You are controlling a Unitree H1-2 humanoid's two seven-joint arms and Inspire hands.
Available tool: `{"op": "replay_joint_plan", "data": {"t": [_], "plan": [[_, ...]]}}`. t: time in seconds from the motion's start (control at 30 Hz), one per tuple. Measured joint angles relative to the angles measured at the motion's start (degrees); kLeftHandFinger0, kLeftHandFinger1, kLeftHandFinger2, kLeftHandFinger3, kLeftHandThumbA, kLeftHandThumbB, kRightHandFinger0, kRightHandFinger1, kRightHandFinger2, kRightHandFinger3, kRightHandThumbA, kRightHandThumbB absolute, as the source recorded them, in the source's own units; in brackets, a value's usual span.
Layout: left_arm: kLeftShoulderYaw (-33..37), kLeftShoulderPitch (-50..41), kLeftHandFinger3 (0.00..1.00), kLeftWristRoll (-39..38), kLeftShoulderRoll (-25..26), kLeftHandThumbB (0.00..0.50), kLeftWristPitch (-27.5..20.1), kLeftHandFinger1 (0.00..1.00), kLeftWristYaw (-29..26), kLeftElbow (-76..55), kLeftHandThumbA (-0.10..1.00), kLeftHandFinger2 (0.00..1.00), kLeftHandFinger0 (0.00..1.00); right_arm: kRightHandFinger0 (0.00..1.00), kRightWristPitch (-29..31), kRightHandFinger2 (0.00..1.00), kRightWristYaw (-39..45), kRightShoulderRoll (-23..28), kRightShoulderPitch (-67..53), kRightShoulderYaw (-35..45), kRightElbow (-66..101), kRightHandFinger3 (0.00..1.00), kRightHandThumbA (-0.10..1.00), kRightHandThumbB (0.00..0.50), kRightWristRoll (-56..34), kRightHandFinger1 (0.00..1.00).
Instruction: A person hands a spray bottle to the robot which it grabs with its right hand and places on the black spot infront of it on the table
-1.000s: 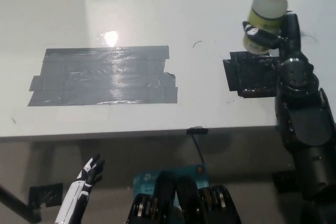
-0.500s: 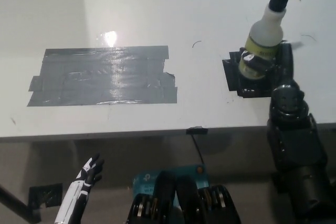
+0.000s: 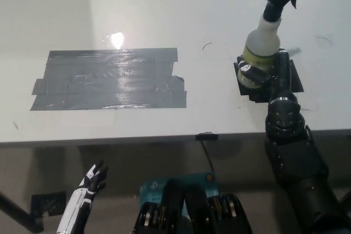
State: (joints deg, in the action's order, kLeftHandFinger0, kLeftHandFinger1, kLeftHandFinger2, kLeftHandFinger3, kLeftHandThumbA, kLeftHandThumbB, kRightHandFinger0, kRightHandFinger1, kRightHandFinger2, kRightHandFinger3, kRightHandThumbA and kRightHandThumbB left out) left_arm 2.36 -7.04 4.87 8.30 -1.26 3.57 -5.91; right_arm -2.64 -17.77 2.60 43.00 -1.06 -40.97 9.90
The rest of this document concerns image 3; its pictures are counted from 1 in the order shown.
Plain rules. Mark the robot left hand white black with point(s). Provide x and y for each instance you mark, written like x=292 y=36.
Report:
x=87 y=187

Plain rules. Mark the robot right hand white black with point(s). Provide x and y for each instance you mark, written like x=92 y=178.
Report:
x=282 y=80

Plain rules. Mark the white spray bottle black trigger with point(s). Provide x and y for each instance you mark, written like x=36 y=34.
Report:
x=263 y=38

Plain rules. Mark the black tape square spot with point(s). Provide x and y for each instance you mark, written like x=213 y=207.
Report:
x=296 y=82

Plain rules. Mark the black floor tape patch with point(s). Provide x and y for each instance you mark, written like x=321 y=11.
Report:
x=49 y=204

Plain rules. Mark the teal router box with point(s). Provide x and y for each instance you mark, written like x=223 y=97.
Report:
x=156 y=186

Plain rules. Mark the black metal table leg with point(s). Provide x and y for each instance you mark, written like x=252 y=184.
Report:
x=19 y=212

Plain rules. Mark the large grey duct tape patch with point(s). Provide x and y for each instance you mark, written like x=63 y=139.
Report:
x=109 y=80

